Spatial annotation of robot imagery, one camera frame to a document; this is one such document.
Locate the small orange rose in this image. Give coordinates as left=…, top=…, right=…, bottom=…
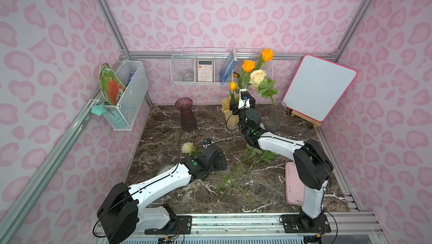
left=229, top=81, right=240, bottom=102

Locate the white rose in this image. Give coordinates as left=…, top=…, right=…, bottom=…
left=218, top=150, right=276, bottom=203
left=216, top=145, right=262, bottom=196

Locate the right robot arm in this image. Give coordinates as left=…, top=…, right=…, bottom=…
left=230, top=89, right=334, bottom=231

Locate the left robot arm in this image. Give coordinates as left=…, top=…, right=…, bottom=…
left=96, top=144, right=227, bottom=244

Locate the yellow flower-shaped vase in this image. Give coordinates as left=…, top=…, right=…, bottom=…
left=220, top=96, right=239, bottom=131

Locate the clear glass vase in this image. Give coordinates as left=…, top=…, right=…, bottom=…
left=265, top=101, right=287, bottom=131

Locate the blue book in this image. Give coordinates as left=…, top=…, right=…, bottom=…
left=219, top=49, right=237, bottom=84

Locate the purple ribbed glass vase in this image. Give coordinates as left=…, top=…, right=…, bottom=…
left=175, top=98, right=198, bottom=132

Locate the green round alarm clock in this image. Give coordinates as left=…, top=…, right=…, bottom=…
left=157, top=164, right=175, bottom=175

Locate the pink calculator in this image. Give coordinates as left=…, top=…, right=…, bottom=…
left=197, top=59, right=214, bottom=83

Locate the clear tape roll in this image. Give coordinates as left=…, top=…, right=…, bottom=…
left=181, top=70, right=195, bottom=82

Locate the wooden easel stand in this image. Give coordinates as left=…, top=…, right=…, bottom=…
left=291, top=110, right=322, bottom=128

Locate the pink-framed whiteboard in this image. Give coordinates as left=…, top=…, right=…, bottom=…
left=283, top=55, right=357, bottom=122

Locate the teal hook toy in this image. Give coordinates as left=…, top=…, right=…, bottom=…
left=91, top=104, right=107, bottom=116

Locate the green red paper fan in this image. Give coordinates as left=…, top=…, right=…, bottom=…
left=99, top=63, right=126, bottom=106

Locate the white wire wall basket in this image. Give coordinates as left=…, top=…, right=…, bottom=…
left=170, top=48, right=273, bottom=86

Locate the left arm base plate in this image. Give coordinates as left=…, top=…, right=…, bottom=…
left=144, top=215, right=192, bottom=235

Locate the white wire side basket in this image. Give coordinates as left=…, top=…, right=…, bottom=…
left=102, top=60, right=149, bottom=131

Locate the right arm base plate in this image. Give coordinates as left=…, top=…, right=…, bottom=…
left=279, top=212, right=331, bottom=235

